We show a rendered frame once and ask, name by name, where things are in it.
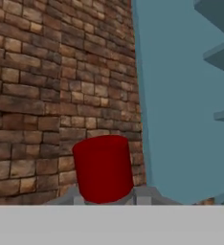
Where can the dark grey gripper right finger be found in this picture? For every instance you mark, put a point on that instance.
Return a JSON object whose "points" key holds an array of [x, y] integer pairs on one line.
{"points": [[149, 196]]}

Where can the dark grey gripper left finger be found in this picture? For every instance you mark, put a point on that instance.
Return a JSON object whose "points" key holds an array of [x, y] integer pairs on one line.
{"points": [[69, 197]]}

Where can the red cylindrical candle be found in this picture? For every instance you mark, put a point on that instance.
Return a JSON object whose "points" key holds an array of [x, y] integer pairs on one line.
{"points": [[102, 169]]}

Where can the blue-grey cabinet with shelves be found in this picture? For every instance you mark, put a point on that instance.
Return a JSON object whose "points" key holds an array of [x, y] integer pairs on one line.
{"points": [[184, 102]]}

